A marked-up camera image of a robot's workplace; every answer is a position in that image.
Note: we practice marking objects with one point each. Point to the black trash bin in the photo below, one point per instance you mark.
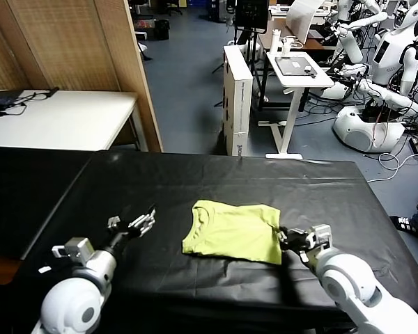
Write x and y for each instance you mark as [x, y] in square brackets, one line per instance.
[162, 29]

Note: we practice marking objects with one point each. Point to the white rectangular table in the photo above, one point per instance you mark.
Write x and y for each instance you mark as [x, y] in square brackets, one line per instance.
[73, 118]

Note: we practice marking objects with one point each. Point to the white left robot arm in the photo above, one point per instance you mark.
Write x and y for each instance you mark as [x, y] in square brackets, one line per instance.
[73, 306]

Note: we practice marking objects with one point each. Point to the small white bottle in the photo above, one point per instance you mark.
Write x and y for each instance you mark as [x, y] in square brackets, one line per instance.
[286, 47]

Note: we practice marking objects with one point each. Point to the black laptop on table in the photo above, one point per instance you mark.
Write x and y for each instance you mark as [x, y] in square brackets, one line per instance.
[0, 101]

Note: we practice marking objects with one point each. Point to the tall white cardboard box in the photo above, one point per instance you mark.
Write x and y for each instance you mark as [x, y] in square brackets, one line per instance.
[240, 104]

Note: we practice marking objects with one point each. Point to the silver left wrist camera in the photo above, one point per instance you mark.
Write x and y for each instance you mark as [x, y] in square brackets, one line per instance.
[78, 248]

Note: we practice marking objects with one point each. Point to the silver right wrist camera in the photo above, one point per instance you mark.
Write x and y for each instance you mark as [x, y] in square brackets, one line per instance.
[320, 234]

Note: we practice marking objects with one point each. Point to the black power adapter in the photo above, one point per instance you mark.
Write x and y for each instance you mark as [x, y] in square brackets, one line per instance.
[52, 91]

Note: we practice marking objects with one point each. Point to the yellow-green t-shirt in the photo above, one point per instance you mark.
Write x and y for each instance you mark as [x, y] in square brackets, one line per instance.
[237, 233]

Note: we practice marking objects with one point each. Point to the black power strip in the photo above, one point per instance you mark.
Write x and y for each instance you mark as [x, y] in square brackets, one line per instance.
[416, 144]

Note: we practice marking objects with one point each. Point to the white curved panel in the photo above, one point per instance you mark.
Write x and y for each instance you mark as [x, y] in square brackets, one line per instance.
[300, 21]

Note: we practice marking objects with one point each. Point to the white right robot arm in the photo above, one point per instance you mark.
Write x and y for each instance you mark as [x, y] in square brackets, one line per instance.
[348, 278]

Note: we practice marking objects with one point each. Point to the small black device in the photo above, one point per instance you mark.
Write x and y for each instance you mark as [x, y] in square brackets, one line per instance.
[309, 69]

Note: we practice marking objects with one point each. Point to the wooden partition screen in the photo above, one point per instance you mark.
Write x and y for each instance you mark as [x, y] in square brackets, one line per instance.
[73, 41]

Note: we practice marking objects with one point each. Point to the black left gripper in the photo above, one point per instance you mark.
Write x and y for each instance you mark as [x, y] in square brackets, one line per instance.
[120, 236]

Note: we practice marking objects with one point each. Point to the white humanoid robot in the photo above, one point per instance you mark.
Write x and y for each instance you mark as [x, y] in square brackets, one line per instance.
[351, 47]
[368, 134]

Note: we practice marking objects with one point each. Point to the black table cover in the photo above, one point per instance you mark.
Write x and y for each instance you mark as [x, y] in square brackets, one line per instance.
[195, 181]
[21, 181]

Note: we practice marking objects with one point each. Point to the black monitor on stand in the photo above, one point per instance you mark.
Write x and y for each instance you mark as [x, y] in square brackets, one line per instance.
[251, 12]

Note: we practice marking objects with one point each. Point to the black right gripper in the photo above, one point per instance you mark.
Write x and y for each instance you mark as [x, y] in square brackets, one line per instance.
[297, 240]

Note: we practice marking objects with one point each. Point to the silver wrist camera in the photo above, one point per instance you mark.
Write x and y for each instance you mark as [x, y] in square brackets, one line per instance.
[78, 248]
[320, 234]

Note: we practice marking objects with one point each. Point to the gray laptop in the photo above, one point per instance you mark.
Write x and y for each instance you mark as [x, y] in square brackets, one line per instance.
[291, 66]

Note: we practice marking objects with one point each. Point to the white standing desk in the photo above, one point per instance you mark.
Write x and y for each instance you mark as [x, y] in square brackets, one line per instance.
[318, 81]

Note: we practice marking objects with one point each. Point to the black sneaker white stripes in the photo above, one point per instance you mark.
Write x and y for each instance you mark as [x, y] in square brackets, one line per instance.
[403, 223]

